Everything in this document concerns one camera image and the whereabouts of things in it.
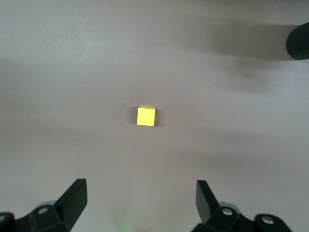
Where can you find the yellow wooden cube block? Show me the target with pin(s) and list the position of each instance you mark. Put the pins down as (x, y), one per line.
(146, 117)

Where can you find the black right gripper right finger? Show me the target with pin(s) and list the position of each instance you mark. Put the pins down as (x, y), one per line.
(205, 200)

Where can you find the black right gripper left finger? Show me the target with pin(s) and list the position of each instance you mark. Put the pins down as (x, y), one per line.
(70, 200)

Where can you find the black ribbed cylindrical object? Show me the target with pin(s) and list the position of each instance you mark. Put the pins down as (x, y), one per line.
(299, 41)

